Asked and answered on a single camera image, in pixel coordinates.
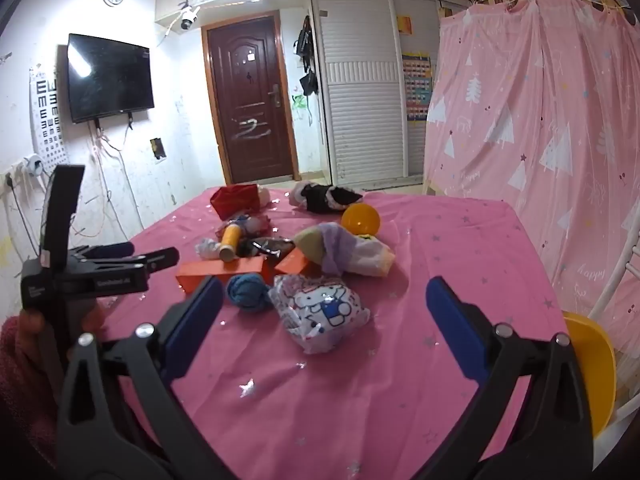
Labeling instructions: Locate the white chair with yellow seat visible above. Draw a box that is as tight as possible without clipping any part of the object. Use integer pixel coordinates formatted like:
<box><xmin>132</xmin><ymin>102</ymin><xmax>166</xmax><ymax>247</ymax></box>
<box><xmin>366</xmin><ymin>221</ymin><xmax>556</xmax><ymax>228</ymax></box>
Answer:
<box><xmin>562</xmin><ymin>220</ymin><xmax>640</xmax><ymax>441</ymax></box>

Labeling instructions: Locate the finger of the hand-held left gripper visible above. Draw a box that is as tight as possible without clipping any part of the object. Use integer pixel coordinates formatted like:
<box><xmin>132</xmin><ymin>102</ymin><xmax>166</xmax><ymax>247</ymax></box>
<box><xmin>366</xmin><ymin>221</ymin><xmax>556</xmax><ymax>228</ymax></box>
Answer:
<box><xmin>74</xmin><ymin>241</ymin><xmax>136</xmax><ymax>259</ymax></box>
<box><xmin>74</xmin><ymin>246</ymin><xmax>180</xmax><ymax>274</ymax></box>

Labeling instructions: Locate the white security camera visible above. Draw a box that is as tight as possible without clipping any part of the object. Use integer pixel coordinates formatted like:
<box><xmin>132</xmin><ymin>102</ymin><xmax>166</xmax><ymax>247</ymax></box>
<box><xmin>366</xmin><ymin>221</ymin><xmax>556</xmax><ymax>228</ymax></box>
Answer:
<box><xmin>177</xmin><ymin>5</ymin><xmax>202</xmax><ymax>31</ymax></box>

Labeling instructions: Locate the tan sponge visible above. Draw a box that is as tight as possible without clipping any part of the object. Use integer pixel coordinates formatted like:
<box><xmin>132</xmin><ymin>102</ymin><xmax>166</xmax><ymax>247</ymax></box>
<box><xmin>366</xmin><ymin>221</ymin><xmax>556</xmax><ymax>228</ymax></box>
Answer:
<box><xmin>293</xmin><ymin>226</ymin><xmax>328</xmax><ymax>264</ymax></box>

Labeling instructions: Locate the pink star tablecloth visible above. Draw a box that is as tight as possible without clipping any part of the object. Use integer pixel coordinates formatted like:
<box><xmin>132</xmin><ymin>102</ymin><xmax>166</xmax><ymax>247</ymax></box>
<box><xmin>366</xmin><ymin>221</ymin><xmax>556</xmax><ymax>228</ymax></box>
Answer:
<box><xmin>97</xmin><ymin>185</ymin><xmax>586</xmax><ymax>480</ymax></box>

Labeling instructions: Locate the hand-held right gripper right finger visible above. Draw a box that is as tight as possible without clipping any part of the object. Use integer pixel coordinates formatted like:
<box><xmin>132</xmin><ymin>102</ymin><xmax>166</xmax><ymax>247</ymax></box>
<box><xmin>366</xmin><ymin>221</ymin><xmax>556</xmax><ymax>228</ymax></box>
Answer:
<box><xmin>425</xmin><ymin>276</ymin><xmax>593</xmax><ymax>480</ymax></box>

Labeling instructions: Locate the white power strip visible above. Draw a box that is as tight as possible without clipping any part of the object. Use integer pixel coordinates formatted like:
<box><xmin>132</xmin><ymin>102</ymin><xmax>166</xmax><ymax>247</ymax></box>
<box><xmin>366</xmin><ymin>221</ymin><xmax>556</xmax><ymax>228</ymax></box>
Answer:
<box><xmin>4</xmin><ymin>162</ymin><xmax>31</xmax><ymax>187</ymax></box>

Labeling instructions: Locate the orange cardboard box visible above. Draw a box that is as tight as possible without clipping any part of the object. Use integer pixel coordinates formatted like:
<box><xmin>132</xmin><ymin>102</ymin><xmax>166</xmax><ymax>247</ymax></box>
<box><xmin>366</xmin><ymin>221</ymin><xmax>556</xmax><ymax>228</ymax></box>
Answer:
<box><xmin>176</xmin><ymin>255</ymin><xmax>267</xmax><ymax>294</ymax></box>

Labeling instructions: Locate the eye chart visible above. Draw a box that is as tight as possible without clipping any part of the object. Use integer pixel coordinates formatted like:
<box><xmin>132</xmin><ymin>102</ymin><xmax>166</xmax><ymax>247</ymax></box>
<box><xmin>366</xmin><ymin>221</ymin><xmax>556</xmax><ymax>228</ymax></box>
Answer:
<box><xmin>29</xmin><ymin>67</ymin><xmax>63</xmax><ymax>171</ymax></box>

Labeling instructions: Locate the person's left hand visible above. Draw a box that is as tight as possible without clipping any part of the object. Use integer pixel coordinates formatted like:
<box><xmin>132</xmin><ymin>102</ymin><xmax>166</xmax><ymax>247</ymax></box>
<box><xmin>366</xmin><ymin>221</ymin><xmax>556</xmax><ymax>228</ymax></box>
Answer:
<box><xmin>15</xmin><ymin>302</ymin><xmax>108</xmax><ymax>361</ymax></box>

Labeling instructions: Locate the bed with pink cover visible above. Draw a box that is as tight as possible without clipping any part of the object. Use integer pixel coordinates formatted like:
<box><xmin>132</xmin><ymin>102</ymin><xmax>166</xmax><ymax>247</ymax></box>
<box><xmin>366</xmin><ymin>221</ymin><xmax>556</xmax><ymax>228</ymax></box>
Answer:
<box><xmin>422</xmin><ymin>0</ymin><xmax>640</xmax><ymax>361</ymax></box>

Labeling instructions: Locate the brown snack wrapper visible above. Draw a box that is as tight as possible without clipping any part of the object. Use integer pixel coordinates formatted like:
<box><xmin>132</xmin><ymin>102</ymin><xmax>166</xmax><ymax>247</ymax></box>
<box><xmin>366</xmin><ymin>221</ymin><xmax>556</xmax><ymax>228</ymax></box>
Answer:
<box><xmin>239</xmin><ymin>236</ymin><xmax>297</xmax><ymax>261</ymax></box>

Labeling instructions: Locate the blue and white snack wrapper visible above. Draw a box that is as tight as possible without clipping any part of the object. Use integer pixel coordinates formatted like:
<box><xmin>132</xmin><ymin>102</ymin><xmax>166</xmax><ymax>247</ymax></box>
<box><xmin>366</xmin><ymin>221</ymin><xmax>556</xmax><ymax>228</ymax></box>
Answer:
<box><xmin>216</xmin><ymin>212</ymin><xmax>273</xmax><ymax>238</ymax></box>

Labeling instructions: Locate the white paper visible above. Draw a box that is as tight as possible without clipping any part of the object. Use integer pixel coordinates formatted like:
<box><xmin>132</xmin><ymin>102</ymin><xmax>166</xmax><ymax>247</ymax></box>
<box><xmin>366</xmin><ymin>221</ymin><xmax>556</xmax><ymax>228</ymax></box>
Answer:
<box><xmin>195</xmin><ymin>238</ymin><xmax>222</xmax><ymax>261</ymax></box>

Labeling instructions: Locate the cartoon cat plastic bag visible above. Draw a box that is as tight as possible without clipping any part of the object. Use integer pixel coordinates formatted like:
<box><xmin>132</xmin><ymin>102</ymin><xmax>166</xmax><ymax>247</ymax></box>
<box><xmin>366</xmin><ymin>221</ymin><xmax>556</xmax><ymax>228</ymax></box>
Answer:
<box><xmin>268</xmin><ymin>274</ymin><xmax>372</xmax><ymax>356</ymax></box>

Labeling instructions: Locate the black and white cloth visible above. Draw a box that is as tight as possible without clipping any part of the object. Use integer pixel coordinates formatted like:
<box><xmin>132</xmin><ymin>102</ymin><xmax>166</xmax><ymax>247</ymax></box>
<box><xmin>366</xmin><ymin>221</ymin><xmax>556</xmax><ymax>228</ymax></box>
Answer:
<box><xmin>289</xmin><ymin>181</ymin><xmax>364</xmax><ymax>213</ymax></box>

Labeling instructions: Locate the colourful grid wall poster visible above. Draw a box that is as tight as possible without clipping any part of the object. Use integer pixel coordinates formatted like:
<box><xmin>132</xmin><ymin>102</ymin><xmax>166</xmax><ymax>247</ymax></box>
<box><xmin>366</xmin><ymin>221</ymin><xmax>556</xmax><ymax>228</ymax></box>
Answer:
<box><xmin>402</xmin><ymin>51</ymin><xmax>432</xmax><ymax>123</ymax></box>

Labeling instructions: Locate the red snack bag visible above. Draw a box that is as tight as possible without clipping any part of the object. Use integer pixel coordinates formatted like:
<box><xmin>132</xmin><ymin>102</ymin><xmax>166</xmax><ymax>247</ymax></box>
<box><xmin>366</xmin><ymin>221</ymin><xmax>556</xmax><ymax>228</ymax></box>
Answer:
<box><xmin>210</xmin><ymin>185</ymin><xmax>261</xmax><ymax>220</ymax></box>

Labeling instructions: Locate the white louvered wardrobe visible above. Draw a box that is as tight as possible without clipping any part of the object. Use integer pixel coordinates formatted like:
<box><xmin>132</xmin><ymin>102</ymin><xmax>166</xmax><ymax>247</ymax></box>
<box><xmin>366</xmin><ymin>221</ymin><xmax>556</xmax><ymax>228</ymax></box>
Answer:
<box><xmin>310</xmin><ymin>0</ymin><xmax>488</xmax><ymax>186</ymax></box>

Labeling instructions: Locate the black cable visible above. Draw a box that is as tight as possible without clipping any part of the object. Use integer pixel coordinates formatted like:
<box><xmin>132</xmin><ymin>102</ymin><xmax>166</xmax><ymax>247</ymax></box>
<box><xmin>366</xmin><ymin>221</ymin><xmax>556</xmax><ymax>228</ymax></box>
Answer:
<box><xmin>6</xmin><ymin>175</ymin><xmax>42</xmax><ymax>261</ymax></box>

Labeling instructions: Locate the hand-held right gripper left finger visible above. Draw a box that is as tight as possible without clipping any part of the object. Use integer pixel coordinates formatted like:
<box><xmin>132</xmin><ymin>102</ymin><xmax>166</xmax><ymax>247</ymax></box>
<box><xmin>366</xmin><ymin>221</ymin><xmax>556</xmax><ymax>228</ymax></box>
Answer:
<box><xmin>56</xmin><ymin>275</ymin><xmax>236</xmax><ymax>480</ymax></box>

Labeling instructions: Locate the yellow plastic ball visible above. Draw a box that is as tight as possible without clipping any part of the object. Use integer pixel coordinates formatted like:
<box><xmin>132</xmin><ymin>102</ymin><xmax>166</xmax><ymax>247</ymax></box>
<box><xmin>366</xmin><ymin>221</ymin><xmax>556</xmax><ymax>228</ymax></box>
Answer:
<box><xmin>341</xmin><ymin>203</ymin><xmax>382</xmax><ymax>236</ymax></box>

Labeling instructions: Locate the blue sock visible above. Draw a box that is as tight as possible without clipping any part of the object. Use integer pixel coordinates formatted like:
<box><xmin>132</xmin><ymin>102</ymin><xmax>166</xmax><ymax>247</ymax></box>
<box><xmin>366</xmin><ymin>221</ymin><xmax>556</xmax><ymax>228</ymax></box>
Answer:
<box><xmin>226</xmin><ymin>274</ymin><xmax>274</xmax><ymax>313</ymax></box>

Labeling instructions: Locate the wall-mounted black television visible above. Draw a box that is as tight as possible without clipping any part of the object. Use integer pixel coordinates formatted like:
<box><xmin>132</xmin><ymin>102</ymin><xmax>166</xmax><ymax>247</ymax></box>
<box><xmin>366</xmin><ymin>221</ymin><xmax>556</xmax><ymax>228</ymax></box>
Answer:
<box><xmin>67</xmin><ymin>33</ymin><xmax>155</xmax><ymax>124</ymax></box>

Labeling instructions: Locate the small orange block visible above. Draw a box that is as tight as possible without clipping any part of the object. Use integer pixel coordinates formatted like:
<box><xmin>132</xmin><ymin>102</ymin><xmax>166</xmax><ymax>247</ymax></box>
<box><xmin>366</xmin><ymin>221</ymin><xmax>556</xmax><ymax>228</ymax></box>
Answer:
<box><xmin>274</xmin><ymin>246</ymin><xmax>322</xmax><ymax>278</ymax></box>

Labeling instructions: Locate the white cable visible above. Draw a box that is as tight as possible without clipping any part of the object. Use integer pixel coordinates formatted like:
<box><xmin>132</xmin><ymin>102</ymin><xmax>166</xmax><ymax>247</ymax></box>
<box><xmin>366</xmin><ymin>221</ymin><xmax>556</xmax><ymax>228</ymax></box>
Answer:
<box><xmin>91</xmin><ymin>120</ymin><xmax>146</xmax><ymax>241</ymax></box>

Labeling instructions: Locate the purple and beige cloth bundle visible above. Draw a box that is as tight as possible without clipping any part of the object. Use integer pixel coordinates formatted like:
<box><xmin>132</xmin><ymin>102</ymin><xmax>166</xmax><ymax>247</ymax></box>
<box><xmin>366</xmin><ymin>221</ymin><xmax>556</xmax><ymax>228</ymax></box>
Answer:
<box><xmin>320</xmin><ymin>222</ymin><xmax>362</xmax><ymax>276</ymax></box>

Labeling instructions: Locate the dark brown door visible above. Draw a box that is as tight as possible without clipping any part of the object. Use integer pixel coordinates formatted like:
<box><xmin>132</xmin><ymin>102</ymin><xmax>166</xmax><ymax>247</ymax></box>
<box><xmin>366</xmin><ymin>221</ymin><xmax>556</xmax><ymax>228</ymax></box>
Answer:
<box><xmin>201</xmin><ymin>11</ymin><xmax>300</xmax><ymax>185</ymax></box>

